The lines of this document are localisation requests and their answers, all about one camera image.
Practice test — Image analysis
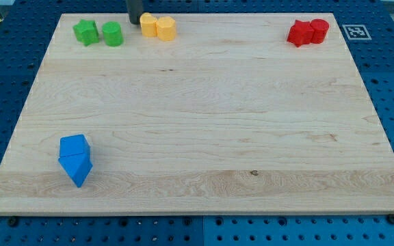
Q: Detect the red star block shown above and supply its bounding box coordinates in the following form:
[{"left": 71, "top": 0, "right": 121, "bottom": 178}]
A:
[{"left": 287, "top": 20, "right": 314, "bottom": 47}]

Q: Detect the green star block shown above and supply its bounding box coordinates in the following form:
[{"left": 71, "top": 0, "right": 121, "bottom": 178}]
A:
[{"left": 73, "top": 19, "right": 99, "bottom": 46}]

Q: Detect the light wooden board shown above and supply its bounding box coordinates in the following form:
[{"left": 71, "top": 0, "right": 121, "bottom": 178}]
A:
[{"left": 0, "top": 13, "right": 394, "bottom": 216}]

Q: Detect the yellow hexagon block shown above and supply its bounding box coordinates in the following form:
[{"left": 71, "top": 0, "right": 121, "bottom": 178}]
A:
[{"left": 156, "top": 16, "right": 177, "bottom": 41}]

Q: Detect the yellow heart block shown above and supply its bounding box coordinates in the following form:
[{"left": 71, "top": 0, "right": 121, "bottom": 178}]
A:
[{"left": 140, "top": 12, "right": 157, "bottom": 38}]

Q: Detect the green cylinder block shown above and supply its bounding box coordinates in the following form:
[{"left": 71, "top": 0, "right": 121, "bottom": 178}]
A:
[{"left": 102, "top": 21, "right": 124, "bottom": 46}]

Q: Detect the blue triangular prism block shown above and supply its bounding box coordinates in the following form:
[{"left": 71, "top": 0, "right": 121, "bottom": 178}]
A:
[{"left": 58, "top": 152, "right": 93, "bottom": 188}]

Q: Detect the blue cube block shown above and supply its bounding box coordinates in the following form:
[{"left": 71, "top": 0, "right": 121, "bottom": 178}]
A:
[{"left": 59, "top": 134, "right": 90, "bottom": 157}]

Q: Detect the red cylinder block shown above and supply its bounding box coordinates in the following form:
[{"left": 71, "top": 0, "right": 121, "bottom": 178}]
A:
[{"left": 311, "top": 19, "right": 330, "bottom": 44}]

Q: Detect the white fiducial marker tag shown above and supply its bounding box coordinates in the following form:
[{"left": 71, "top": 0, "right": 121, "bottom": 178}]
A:
[{"left": 343, "top": 24, "right": 371, "bottom": 40}]

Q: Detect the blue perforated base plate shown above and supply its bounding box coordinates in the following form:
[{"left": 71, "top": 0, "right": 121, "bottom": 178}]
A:
[{"left": 0, "top": 1, "right": 394, "bottom": 245}]

